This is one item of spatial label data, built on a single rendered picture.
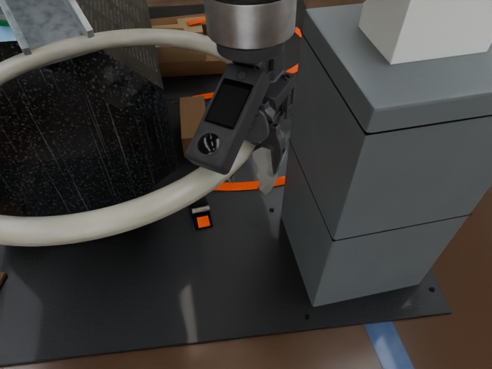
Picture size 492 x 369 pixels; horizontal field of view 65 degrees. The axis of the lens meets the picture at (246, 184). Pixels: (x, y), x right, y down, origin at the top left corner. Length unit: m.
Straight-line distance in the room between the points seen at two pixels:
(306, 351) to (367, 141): 0.78
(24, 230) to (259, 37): 0.29
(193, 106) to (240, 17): 1.52
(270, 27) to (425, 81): 0.50
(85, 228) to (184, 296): 1.02
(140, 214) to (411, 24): 0.61
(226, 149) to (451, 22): 0.60
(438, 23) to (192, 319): 1.08
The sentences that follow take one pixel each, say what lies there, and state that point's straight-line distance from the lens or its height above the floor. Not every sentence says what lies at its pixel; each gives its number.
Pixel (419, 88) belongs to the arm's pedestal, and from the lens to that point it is 0.81.
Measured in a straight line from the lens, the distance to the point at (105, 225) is 0.41.
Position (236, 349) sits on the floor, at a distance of 1.34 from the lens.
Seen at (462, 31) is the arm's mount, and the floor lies 0.90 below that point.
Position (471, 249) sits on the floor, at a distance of 1.72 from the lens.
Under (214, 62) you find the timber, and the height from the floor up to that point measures 0.09.
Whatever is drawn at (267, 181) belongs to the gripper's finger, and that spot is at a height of 0.90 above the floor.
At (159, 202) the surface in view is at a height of 0.96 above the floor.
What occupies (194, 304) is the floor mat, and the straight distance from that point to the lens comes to 1.39.
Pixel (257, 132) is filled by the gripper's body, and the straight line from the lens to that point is 0.45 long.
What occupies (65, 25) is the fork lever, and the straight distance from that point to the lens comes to 0.87.
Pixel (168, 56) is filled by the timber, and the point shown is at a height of 0.14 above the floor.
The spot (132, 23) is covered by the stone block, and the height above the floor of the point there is 0.66.
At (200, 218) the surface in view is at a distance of 1.55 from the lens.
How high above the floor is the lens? 1.28
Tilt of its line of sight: 49 degrees down
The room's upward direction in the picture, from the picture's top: straight up
